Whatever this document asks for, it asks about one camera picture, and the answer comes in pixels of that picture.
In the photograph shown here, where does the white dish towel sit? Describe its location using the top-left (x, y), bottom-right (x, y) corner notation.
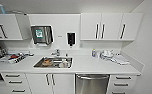
top-left (111, 54), bottom-right (131, 66)

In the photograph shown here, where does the blue dish soap bottle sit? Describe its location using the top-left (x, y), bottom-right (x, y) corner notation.
top-left (91, 48), bottom-right (97, 58)

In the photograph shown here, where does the white two-door base cabinet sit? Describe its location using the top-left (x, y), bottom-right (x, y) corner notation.
top-left (25, 72), bottom-right (76, 94)

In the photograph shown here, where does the orange bowl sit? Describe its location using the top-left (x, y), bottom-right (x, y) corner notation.
top-left (41, 58), bottom-right (55, 66)

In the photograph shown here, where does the steel kitchen sink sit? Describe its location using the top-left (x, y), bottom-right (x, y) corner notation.
top-left (32, 56), bottom-right (74, 70)

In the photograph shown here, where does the stack of white plates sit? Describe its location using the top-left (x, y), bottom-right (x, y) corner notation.
top-left (100, 49), bottom-right (115, 61)

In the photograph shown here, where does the white drawer unit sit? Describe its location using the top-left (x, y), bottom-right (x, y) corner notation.
top-left (1, 72), bottom-right (32, 94)
top-left (106, 73), bottom-right (136, 94)

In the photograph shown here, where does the white wall cabinet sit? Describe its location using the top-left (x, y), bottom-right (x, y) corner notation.
top-left (0, 13), bottom-right (31, 42)
top-left (79, 12), bottom-right (144, 42)

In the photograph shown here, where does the steel paper towel dispenser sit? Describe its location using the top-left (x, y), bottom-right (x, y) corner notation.
top-left (30, 25), bottom-right (55, 46)

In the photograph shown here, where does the pale blue spray bottle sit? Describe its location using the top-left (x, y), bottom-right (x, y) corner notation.
top-left (0, 3), bottom-right (7, 15)

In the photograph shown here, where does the stainless steel dishwasher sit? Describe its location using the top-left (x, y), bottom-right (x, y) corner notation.
top-left (75, 73), bottom-right (111, 94)

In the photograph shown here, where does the chrome sink faucet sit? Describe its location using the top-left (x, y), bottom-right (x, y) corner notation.
top-left (51, 49), bottom-right (62, 58)

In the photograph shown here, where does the white dirty plate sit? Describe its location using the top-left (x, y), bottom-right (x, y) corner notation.
top-left (56, 59), bottom-right (70, 69)

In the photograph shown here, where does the black soap dispenser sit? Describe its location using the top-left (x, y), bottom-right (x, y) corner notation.
top-left (66, 31), bottom-right (76, 47)

